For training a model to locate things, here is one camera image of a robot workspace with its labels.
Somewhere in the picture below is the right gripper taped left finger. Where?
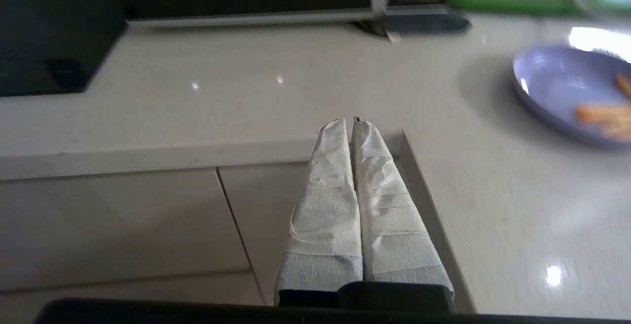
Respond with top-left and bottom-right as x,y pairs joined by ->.
273,118 -> 364,308

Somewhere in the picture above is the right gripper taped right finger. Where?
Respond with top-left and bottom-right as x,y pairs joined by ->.
351,116 -> 454,299

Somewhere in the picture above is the light purple plate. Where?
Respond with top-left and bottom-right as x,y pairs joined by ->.
512,45 -> 631,150

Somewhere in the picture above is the dark pad under microwave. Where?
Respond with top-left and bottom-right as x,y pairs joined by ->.
352,12 -> 471,43

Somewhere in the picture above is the black glass induction cooktop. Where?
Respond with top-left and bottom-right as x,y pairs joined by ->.
0,0 -> 130,98

